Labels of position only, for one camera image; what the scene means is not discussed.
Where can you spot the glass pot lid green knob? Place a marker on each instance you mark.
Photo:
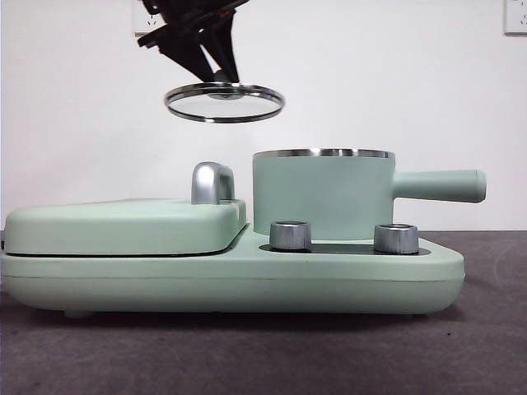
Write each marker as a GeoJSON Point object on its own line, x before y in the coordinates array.
{"type": "Point", "coordinates": [220, 77]}

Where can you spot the silver control knob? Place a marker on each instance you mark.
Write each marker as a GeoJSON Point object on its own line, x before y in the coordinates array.
{"type": "Point", "coordinates": [290, 236]}
{"type": "Point", "coordinates": [396, 238]}

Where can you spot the white wall socket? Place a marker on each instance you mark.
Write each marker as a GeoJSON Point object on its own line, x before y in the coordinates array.
{"type": "Point", "coordinates": [516, 16]}
{"type": "Point", "coordinates": [140, 22]}

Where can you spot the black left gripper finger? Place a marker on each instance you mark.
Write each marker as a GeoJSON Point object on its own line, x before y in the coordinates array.
{"type": "Point", "coordinates": [189, 55]}
{"type": "Point", "coordinates": [224, 45]}

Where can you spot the green breakfast machine base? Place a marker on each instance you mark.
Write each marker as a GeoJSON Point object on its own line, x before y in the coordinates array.
{"type": "Point", "coordinates": [247, 284]}

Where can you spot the black control panel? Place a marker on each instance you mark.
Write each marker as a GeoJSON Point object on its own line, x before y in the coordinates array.
{"type": "Point", "coordinates": [341, 248]}

